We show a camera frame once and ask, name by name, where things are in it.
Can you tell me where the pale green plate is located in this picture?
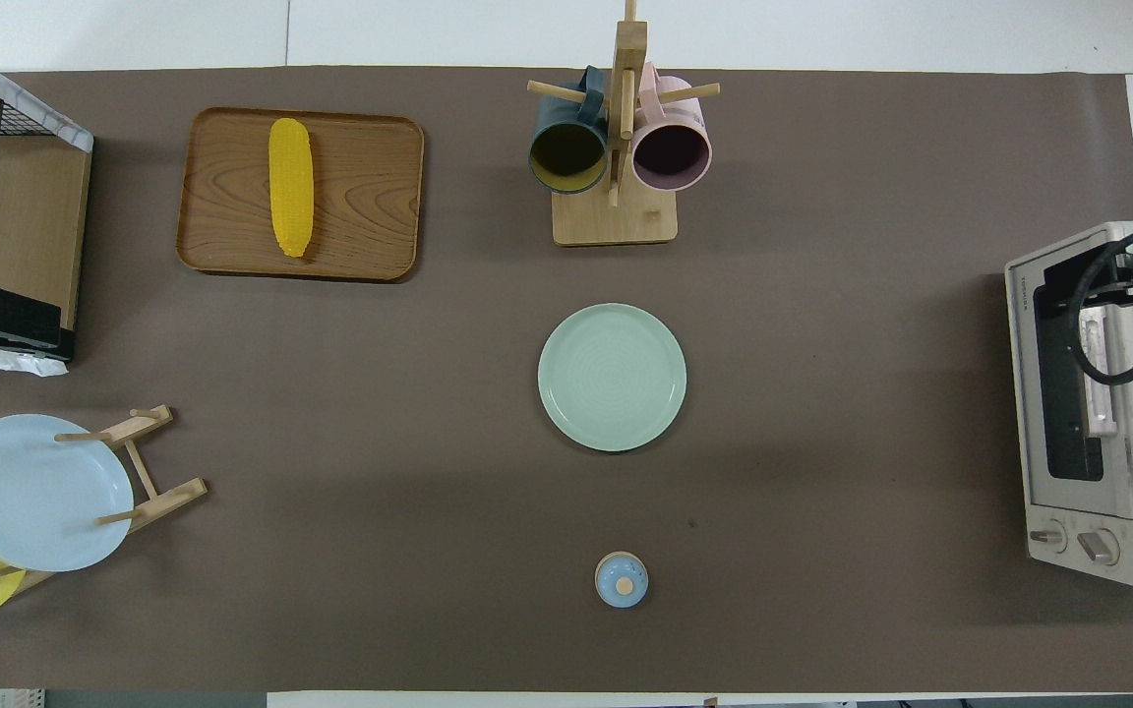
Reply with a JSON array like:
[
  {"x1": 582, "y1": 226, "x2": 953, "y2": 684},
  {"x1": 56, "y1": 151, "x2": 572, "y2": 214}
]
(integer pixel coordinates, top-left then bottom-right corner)
[{"x1": 537, "y1": 303, "x2": 687, "y2": 453}]

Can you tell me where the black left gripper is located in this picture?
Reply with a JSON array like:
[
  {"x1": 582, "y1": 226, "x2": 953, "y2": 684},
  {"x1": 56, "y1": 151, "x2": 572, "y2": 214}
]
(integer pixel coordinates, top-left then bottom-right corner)
[{"x1": 0, "y1": 284, "x2": 77, "y2": 371}]

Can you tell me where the light blue plate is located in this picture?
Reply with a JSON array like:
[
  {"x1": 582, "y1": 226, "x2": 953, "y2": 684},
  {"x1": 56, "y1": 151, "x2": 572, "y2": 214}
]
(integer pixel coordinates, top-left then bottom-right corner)
[{"x1": 0, "y1": 414, "x2": 135, "y2": 573}]

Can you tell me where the wooden plate rack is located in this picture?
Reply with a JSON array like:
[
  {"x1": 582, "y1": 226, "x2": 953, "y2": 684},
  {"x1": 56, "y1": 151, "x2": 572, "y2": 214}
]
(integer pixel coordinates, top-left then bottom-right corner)
[{"x1": 0, "y1": 404, "x2": 209, "y2": 596}]

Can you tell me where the pink mug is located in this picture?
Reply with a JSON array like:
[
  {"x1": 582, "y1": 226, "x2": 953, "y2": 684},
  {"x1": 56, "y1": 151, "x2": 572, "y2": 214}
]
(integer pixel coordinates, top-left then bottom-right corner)
[{"x1": 630, "y1": 61, "x2": 714, "y2": 193}]

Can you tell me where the wooden serving tray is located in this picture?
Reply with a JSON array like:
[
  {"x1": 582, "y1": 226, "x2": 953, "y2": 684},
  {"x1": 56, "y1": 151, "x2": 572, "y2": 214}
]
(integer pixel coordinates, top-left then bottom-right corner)
[{"x1": 176, "y1": 106, "x2": 426, "y2": 283}]

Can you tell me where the wooden mug tree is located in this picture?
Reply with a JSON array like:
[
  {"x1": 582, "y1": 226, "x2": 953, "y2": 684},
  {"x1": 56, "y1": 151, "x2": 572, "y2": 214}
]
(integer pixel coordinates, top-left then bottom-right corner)
[{"x1": 527, "y1": 0, "x2": 722, "y2": 247}]

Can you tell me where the brown table mat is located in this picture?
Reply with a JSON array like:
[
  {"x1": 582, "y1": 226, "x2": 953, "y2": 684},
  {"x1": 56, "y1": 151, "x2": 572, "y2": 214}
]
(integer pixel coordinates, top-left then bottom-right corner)
[{"x1": 0, "y1": 67, "x2": 1133, "y2": 694}]

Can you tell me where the glass oven door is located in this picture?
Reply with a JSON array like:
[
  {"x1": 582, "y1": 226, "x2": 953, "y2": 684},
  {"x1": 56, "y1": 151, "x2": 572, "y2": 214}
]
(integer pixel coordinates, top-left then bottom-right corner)
[{"x1": 1007, "y1": 236, "x2": 1133, "y2": 522}]

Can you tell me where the white crumpled plastic piece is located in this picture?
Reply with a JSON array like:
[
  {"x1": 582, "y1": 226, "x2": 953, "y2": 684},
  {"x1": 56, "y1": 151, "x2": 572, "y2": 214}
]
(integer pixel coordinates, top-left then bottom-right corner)
[{"x1": 0, "y1": 349, "x2": 69, "y2": 380}]

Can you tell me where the dark teal mug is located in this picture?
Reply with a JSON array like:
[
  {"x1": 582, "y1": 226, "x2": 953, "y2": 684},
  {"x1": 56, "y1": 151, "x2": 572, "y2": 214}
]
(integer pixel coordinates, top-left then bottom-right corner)
[{"x1": 527, "y1": 67, "x2": 612, "y2": 196}]

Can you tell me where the small blue white bell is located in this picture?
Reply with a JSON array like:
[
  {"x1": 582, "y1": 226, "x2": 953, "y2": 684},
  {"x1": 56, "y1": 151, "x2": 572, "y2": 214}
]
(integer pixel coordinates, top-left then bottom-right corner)
[{"x1": 594, "y1": 552, "x2": 649, "y2": 609}]

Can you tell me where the wooden shelf with wire frame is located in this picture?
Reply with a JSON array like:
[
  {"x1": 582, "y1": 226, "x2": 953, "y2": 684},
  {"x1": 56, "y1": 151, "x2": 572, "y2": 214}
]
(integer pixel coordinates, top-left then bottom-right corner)
[{"x1": 0, "y1": 39, "x2": 93, "y2": 340}]

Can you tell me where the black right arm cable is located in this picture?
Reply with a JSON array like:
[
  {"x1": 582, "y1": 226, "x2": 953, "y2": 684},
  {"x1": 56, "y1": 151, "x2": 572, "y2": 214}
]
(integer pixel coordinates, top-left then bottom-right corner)
[{"x1": 1066, "y1": 224, "x2": 1133, "y2": 386}]

